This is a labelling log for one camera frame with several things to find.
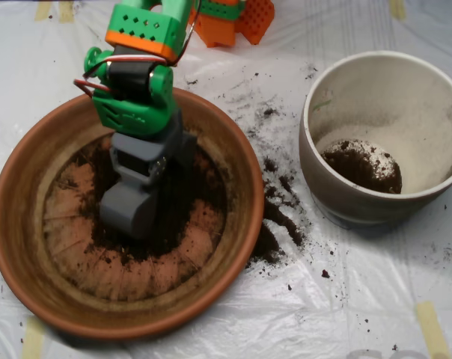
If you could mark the terracotta plant saucer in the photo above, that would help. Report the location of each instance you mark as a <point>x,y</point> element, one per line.
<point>24,224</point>

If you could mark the small dark red fragment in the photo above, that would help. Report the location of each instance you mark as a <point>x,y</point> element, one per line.
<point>325,273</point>

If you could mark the spilled dark soil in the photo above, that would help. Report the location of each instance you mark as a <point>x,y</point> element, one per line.
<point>267,243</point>

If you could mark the dark soil pile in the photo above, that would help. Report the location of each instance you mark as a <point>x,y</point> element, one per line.
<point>110,243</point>

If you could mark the beige masking tape strip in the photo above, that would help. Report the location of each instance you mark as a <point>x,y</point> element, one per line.
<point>432,329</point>
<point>66,13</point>
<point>33,340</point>
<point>397,9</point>
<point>42,11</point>

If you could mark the grey gripper black servo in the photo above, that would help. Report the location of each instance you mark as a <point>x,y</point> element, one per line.
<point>136,164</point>

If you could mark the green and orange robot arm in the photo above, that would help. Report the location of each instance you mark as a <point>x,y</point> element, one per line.
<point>136,116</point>

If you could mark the clear plastic sheet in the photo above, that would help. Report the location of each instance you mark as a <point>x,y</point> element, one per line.
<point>360,299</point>

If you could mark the dark soil heap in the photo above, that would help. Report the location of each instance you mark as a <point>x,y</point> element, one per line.
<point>357,168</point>

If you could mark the white plant pot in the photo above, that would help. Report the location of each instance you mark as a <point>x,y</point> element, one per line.
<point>379,97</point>

